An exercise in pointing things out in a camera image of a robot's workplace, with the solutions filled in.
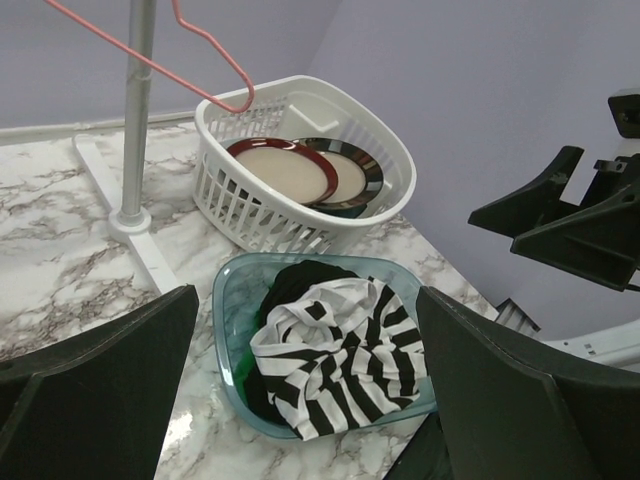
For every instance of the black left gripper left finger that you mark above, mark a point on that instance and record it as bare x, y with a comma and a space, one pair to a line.
97, 405

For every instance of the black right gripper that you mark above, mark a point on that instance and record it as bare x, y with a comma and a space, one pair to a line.
598, 239

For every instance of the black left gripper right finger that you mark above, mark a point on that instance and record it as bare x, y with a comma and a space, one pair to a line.
512, 407

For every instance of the green tank top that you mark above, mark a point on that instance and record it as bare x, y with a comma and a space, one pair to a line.
243, 369

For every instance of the striped black white tank top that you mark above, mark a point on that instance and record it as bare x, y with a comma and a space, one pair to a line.
339, 358

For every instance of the silver clothes rack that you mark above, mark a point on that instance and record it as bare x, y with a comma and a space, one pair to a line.
128, 222

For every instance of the dark rimmed plate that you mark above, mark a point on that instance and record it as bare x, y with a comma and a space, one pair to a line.
359, 176

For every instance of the red rimmed plate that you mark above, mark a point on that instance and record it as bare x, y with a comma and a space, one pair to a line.
291, 169

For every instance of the white plastic basket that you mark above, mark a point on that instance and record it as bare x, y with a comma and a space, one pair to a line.
256, 217

